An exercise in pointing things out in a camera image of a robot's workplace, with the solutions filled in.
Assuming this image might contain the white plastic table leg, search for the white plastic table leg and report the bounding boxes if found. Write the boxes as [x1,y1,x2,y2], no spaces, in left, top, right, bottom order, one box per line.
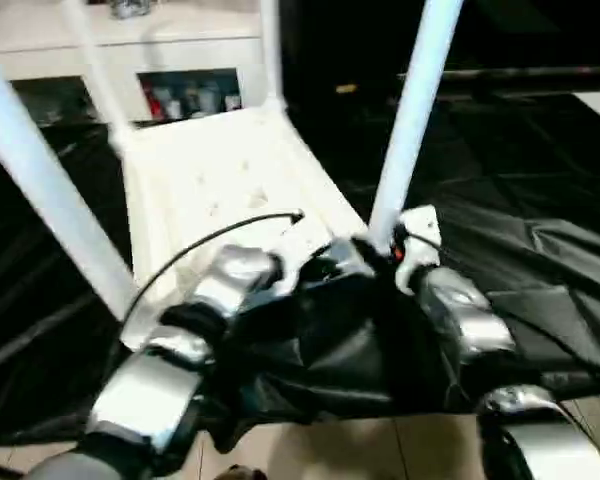
[257,0,289,119]
[62,0,134,151]
[0,49,139,326]
[367,0,466,249]

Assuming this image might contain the white plastic table top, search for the white plastic table top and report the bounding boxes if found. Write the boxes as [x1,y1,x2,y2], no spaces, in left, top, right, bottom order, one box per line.
[109,107,376,351]

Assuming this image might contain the black mat cloth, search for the black mat cloth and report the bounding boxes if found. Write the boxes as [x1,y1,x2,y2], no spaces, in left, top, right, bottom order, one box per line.
[0,92,600,454]

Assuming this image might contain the blue white printed mug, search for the blue white printed mug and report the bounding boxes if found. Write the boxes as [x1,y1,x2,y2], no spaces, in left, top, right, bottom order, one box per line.
[187,85,216,119]

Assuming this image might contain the small brown rounded object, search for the small brown rounded object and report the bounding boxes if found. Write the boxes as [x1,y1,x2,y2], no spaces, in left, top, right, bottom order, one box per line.
[227,463,269,480]

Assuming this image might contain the red bottle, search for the red bottle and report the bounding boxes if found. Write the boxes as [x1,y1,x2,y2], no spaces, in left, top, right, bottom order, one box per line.
[147,84,165,120]

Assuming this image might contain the black backdrop cloth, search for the black backdrop cloth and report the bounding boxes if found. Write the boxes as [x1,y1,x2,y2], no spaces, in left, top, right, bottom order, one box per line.
[284,0,600,114]

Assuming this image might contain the white glass-door cabinet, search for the white glass-door cabinet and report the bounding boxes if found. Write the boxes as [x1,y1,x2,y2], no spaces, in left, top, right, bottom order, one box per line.
[0,0,276,126]

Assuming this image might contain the silver bowl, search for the silver bowl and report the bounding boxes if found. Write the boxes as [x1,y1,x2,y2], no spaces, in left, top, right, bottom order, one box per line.
[108,0,149,20]

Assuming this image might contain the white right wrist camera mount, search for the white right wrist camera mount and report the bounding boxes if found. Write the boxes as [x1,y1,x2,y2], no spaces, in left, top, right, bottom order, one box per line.
[393,204,441,294]

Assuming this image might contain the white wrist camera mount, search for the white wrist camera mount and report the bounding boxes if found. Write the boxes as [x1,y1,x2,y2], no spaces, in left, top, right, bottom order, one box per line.
[272,219,336,296]
[393,204,441,294]

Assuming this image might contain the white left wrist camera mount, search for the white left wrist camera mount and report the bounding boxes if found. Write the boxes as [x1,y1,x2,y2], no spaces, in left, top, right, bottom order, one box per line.
[272,219,336,296]

